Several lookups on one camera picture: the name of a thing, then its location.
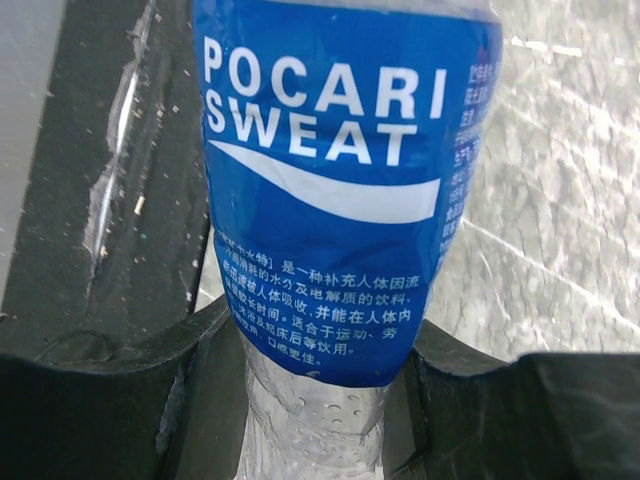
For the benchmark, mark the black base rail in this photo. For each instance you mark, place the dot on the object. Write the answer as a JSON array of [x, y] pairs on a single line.
[[115, 219]]

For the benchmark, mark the blue label water bottle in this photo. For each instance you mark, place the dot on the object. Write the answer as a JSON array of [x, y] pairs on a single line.
[[340, 139]]

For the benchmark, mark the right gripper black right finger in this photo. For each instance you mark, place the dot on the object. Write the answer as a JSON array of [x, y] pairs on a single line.
[[455, 412]]

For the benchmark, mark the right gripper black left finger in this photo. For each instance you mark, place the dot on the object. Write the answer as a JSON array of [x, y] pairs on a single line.
[[170, 407]]

